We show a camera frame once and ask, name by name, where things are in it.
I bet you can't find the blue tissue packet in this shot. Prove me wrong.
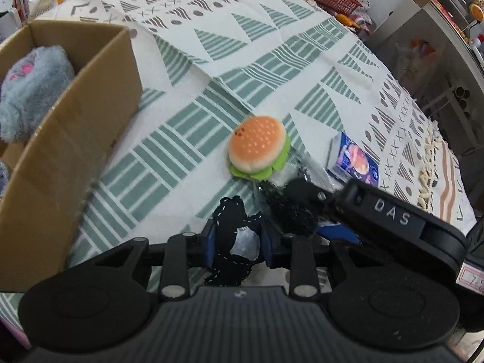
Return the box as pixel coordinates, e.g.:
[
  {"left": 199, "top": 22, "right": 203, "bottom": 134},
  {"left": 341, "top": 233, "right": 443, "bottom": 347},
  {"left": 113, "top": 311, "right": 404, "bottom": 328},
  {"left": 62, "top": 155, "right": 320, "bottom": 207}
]
[{"left": 326, "top": 132, "right": 379, "bottom": 188}]

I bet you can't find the hamburger plush toy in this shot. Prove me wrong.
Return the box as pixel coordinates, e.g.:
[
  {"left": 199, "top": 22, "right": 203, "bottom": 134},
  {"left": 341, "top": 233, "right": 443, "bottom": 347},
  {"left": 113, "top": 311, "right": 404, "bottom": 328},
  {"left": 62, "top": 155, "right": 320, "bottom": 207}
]
[{"left": 228, "top": 116, "right": 290, "bottom": 181}]

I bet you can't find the brown cardboard box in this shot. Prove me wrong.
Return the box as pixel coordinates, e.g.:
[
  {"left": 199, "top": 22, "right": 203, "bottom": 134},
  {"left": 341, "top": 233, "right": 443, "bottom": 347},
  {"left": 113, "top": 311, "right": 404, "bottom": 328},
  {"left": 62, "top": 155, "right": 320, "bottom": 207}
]
[{"left": 1, "top": 20, "right": 142, "bottom": 293}]

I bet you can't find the patterned white green blanket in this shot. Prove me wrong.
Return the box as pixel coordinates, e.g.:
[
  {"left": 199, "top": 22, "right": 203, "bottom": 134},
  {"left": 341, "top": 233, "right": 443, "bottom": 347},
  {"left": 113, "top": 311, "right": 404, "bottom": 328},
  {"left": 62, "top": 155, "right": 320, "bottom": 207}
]
[{"left": 45, "top": 0, "right": 476, "bottom": 266}]

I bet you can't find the white desk with shelves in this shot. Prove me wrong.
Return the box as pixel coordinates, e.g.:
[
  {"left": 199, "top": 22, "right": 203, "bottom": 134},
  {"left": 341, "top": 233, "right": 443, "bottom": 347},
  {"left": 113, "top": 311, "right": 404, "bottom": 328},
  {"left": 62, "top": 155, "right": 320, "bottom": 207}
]
[{"left": 368, "top": 0, "right": 483, "bottom": 129}]

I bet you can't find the grey fluffy plush toy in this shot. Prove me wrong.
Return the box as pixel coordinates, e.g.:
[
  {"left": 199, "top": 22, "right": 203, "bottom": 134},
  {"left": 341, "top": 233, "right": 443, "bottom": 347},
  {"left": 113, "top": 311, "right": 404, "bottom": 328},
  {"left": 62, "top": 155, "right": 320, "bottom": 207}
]
[{"left": 1, "top": 45, "right": 75, "bottom": 142}]

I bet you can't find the orange round toy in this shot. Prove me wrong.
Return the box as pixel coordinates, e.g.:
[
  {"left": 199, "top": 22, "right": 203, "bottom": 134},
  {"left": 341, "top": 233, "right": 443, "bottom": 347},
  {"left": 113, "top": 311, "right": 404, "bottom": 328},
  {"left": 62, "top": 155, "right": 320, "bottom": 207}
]
[{"left": 469, "top": 2, "right": 484, "bottom": 21}]

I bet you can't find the white kettle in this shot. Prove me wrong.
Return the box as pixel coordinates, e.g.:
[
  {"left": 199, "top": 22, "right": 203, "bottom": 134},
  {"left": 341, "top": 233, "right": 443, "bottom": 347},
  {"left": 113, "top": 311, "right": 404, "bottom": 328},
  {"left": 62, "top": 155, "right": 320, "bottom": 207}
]
[{"left": 0, "top": 0, "right": 22, "bottom": 43}]

